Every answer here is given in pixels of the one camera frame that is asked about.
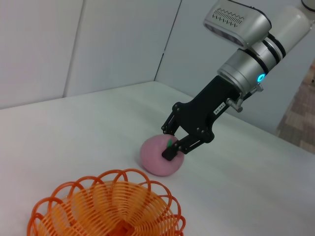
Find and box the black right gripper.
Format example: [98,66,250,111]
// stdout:
[160,75,241,162]

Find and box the pink peach with green leaf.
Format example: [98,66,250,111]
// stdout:
[139,134,186,177]

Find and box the orange plastic wire basket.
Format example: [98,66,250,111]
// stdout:
[26,168,187,236]

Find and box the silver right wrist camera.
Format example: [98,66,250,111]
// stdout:
[203,0,273,49]

